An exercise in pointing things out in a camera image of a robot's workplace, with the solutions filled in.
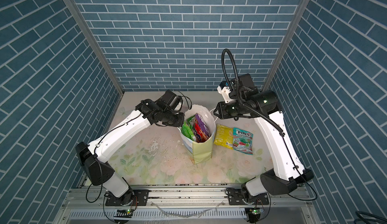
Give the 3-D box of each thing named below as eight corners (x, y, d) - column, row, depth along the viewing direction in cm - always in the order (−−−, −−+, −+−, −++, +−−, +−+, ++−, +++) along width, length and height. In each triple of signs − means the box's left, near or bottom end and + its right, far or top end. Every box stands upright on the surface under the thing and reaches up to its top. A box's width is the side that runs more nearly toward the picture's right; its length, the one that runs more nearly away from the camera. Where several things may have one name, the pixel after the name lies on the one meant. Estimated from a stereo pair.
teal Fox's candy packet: (230, 149, 92) (231, 147, 89) (232, 130, 101) (233, 127, 98) (251, 154, 90) (252, 152, 87) (251, 134, 99) (253, 131, 96)
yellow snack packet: (212, 145, 94) (213, 142, 92) (216, 126, 103) (216, 124, 100) (232, 149, 93) (233, 146, 90) (234, 130, 101) (235, 127, 98)
